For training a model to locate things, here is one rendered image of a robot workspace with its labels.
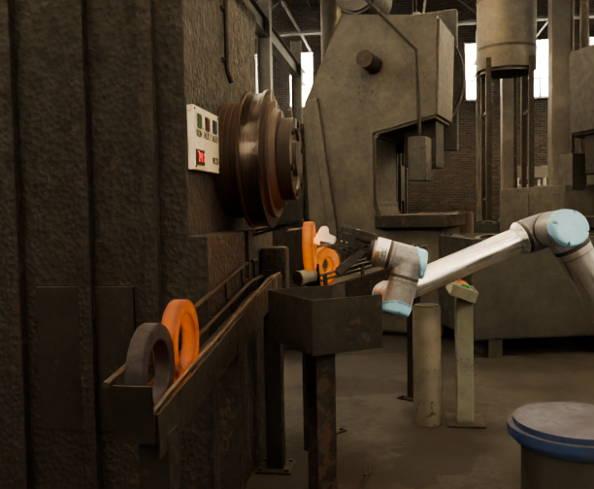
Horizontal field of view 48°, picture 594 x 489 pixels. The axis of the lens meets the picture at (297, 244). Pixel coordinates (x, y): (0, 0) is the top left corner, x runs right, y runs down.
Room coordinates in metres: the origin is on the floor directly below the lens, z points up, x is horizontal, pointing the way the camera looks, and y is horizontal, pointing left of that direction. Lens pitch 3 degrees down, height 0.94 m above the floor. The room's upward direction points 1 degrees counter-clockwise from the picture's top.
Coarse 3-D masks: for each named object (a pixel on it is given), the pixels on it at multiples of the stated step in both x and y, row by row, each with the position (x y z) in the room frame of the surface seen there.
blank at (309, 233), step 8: (304, 224) 2.09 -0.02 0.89; (312, 224) 2.08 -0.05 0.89; (304, 232) 2.06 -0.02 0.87; (312, 232) 2.06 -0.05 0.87; (304, 240) 2.05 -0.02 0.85; (312, 240) 2.05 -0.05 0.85; (304, 248) 2.04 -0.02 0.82; (312, 248) 2.04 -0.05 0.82; (304, 256) 2.05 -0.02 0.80; (312, 256) 2.05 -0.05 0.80; (304, 264) 2.07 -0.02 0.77; (312, 264) 2.06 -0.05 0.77
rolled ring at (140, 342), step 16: (144, 336) 1.22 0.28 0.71; (160, 336) 1.28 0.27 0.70; (128, 352) 1.20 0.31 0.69; (144, 352) 1.20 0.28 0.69; (160, 352) 1.33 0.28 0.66; (128, 368) 1.19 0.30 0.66; (144, 368) 1.20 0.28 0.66; (160, 368) 1.33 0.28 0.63; (128, 384) 1.18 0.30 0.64; (144, 384) 1.19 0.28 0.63; (160, 384) 1.32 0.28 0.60
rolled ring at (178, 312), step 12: (180, 300) 1.45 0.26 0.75; (168, 312) 1.40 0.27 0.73; (180, 312) 1.41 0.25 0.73; (192, 312) 1.50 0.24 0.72; (168, 324) 1.38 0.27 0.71; (180, 324) 1.41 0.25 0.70; (192, 324) 1.51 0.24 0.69; (192, 336) 1.51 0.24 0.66; (192, 348) 1.51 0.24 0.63; (180, 360) 1.49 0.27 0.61; (192, 360) 1.49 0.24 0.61; (180, 372) 1.40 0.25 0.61
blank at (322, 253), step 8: (320, 248) 2.79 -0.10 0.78; (328, 248) 2.80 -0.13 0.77; (320, 256) 2.77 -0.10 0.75; (328, 256) 2.80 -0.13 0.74; (336, 256) 2.84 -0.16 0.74; (320, 264) 2.77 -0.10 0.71; (328, 264) 2.84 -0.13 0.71; (336, 264) 2.84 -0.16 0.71; (320, 272) 2.77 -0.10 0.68; (328, 280) 2.80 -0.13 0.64
